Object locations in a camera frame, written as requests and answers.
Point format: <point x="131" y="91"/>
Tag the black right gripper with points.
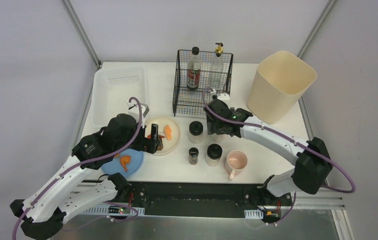
<point x="213" y="122"/>

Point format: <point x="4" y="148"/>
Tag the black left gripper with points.
<point x="150" y="141"/>

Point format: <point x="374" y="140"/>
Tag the black lid seasoning shaker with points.
<point x="195" y="132"/>

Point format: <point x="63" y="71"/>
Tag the black lid granule shaker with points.
<point x="213" y="154"/>

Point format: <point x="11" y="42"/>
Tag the clear glass oil bottle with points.
<point x="217" y="65"/>

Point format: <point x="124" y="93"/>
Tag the red label vinegar bottle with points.
<point x="193" y="69"/>

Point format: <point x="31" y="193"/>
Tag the black lid white shaker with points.
<point x="216" y="138"/>

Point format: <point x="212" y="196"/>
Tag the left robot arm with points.
<point x="43" y="214"/>

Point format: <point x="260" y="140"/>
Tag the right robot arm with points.
<point x="309" y="168"/>

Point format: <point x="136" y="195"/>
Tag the cream round plate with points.
<point x="167" y="145"/>

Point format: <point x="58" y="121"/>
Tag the salmon slice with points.
<point x="168" y="132"/>

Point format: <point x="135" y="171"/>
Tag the small dark pepper jar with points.
<point x="193" y="155"/>

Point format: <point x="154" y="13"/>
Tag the pink mug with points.
<point x="235" y="162"/>

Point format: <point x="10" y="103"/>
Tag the blue round plate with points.
<point x="114" y="166"/>

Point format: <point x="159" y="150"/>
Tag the cream waste bin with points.
<point x="280" y="80"/>

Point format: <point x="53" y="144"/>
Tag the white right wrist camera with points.
<point x="221" y="96"/>

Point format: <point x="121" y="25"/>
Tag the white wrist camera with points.
<point x="136" y="110"/>
<point x="221" y="96"/>

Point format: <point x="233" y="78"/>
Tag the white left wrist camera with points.
<point x="136" y="110"/>

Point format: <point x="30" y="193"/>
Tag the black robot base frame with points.
<point x="209" y="200"/>

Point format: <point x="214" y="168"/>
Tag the black wire basket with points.
<point x="189" y="102"/>

